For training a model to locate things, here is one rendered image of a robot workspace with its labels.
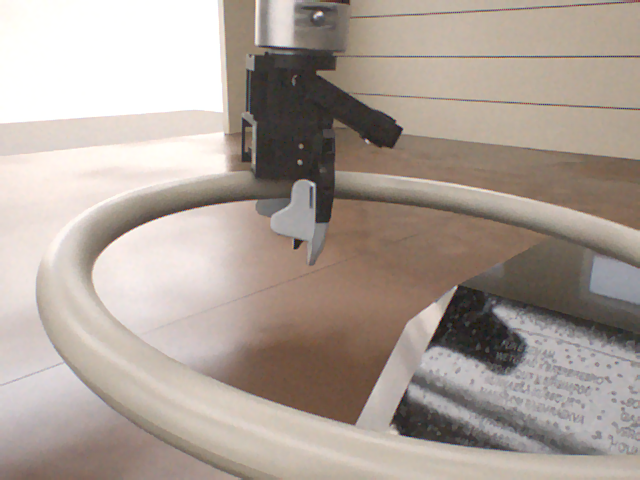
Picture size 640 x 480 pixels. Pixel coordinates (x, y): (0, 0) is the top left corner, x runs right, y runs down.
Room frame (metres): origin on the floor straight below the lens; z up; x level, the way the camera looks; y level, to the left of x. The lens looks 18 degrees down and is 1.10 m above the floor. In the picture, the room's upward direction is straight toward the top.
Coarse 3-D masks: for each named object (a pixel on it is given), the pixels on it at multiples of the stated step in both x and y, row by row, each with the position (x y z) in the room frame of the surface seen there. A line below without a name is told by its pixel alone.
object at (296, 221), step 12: (300, 180) 0.60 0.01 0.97; (300, 192) 0.59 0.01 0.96; (312, 192) 0.60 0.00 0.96; (300, 204) 0.59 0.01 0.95; (312, 204) 0.59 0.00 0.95; (276, 216) 0.58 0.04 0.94; (288, 216) 0.59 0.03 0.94; (300, 216) 0.59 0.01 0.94; (312, 216) 0.59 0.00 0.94; (276, 228) 0.58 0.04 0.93; (288, 228) 0.58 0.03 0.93; (300, 228) 0.59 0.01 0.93; (312, 228) 0.59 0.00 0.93; (324, 228) 0.59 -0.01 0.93; (312, 240) 0.59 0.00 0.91; (324, 240) 0.60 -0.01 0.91; (312, 252) 0.59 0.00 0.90; (312, 264) 0.60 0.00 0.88
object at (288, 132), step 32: (256, 64) 0.59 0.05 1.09; (288, 64) 0.59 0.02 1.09; (320, 64) 0.59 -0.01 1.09; (256, 96) 0.61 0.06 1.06; (288, 96) 0.61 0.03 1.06; (256, 128) 0.57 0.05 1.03; (288, 128) 0.58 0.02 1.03; (320, 128) 0.60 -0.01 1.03; (256, 160) 0.57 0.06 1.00; (288, 160) 0.59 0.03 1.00; (320, 160) 0.59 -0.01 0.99
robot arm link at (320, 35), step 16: (256, 0) 0.61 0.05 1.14; (272, 0) 0.58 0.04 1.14; (288, 0) 0.58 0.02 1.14; (256, 16) 0.61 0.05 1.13; (272, 16) 0.58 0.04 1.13; (288, 16) 0.58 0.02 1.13; (304, 16) 0.58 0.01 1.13; (320, 16) 0.57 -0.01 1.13; (336, 16) 0.59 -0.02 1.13; (256, 32) 0.61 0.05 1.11; (272, 32) 0.58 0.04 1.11; (288, 32) 0.58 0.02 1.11; (304, 32) 0.58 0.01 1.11; (320, 32) 0.58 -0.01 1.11; (336, 32) 0.59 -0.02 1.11; (272, 48) 0.59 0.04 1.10; (288, 48) 0.58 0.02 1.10; (304, 48) 0.58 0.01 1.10; (320, 48) 0.58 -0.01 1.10; (336, 48) 0.59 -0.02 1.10
